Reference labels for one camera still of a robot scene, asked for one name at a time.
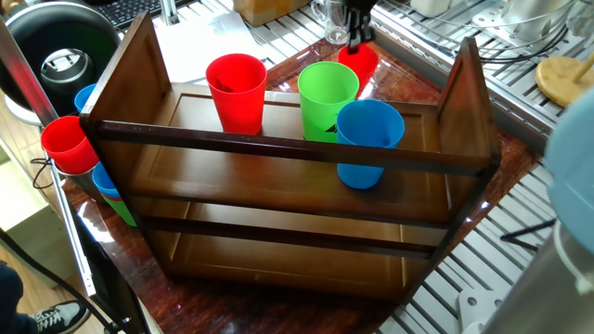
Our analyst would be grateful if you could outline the white perforated base plate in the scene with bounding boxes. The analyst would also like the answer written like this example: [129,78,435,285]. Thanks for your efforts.
[457,288,514,334]

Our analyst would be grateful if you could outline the shiny metal post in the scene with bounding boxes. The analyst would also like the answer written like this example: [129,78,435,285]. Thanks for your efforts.
[159,0,181,28]

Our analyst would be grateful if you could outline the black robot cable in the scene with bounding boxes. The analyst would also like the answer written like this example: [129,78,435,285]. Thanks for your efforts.
[498,219,557,252]

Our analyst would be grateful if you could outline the round wooden stand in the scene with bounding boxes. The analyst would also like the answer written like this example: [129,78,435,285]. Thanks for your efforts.
[535,51,594,113]

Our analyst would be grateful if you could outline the black cables at mount plate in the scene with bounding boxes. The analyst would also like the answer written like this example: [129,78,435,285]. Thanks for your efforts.
[479,23,571,65]

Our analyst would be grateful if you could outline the thick black floor cable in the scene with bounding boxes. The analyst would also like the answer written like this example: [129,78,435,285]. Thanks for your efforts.
[0,226,120,334]

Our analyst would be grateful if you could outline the black keyboard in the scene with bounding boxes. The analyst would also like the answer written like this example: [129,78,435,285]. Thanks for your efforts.
[94,0,199,32]

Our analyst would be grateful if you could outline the blue red green cup stack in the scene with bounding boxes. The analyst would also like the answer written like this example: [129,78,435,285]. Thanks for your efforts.
[91,161,138,228]

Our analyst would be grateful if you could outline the red cup with black logo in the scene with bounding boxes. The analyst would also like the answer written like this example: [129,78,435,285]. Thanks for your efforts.
[205,53,269,136]

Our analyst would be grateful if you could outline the grey white sneaker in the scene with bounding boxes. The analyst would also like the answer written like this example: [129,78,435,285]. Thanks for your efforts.
[29,300,90,334]

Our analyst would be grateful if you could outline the clear glass mug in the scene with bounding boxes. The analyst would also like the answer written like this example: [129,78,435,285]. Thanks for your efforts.
[309,0,353,46]

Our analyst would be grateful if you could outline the white paper sheet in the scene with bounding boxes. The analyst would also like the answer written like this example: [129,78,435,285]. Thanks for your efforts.
[154,11,266,85]

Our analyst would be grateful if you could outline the white container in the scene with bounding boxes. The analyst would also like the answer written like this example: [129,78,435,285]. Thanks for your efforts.
[409,0,455,19]

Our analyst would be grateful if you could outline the glossy red-brown wooden board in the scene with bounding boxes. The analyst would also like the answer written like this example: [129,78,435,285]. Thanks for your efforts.
[59,34,542,334]

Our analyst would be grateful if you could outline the plain red plastic cup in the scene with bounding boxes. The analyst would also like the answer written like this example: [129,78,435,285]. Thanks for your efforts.
[337,43,381,99]

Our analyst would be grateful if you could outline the black round fan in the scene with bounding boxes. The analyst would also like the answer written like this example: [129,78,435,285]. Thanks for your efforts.
[0,1,123,127]

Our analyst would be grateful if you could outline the beige storage cabinet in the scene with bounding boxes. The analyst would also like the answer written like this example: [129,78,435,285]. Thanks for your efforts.
[0,152,79,289]

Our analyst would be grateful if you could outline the blue plastic cup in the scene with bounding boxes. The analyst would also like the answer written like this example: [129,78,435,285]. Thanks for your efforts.
[336,98,407,191]

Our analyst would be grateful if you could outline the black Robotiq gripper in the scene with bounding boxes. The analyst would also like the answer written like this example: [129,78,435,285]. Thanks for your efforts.
[342,0,378,54]

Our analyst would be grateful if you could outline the grey metal cup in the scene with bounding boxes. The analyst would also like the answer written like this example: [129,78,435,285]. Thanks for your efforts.
[54,161,107,205]

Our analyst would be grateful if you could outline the brown wooden two-tier shelf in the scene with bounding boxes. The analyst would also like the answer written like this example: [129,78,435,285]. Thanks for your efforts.
[78,11,503,305]

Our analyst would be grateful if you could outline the grey aluminium table rail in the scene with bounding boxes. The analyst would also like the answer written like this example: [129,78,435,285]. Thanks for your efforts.
[370,6,561,157]

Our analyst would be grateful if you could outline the dark blue trouser leg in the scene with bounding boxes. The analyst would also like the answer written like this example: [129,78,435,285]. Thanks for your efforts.
[0,263,39,334]

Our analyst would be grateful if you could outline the green cup with black logo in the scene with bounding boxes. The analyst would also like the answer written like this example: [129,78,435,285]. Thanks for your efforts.
[297,60,361,144]

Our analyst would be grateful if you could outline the tan cardboard box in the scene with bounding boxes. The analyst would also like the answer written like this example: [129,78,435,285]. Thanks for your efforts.
[231,0,311,28]

